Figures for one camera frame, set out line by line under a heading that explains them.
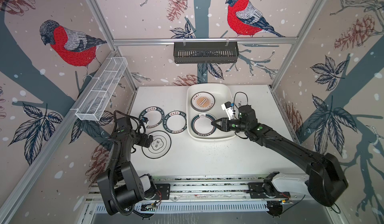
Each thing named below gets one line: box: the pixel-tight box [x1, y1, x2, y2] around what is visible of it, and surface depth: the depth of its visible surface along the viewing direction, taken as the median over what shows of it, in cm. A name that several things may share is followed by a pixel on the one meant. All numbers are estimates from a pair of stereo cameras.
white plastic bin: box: [186, 83, 236, 141], surface depth 106 cm
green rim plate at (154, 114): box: [138, 106, 165, 129], surface depth 107 cm
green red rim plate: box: [191, 113, 217, 137], surface depth 100 cm
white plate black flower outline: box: [141, 130, 172, 159], surface depth 91 cm
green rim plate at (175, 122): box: [162, 110, 187, 134], surface depth 104 cm
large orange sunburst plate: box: [190, 91, 216, 112], surface depth 112 cm
